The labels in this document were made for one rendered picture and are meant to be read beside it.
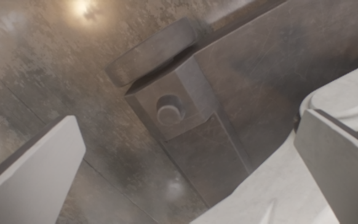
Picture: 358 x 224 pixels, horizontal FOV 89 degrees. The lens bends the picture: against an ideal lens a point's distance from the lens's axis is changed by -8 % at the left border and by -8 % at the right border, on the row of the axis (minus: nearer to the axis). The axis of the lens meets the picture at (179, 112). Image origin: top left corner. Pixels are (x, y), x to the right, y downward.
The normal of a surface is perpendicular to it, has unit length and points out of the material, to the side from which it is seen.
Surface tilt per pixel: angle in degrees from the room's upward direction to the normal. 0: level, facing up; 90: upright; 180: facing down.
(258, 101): 0
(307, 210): 90
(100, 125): 0
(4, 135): 0
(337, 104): 90
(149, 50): 12
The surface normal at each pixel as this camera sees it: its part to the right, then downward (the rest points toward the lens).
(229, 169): -0.01, 0.42
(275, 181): -0.51, -0.78
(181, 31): 0.62, -0.09
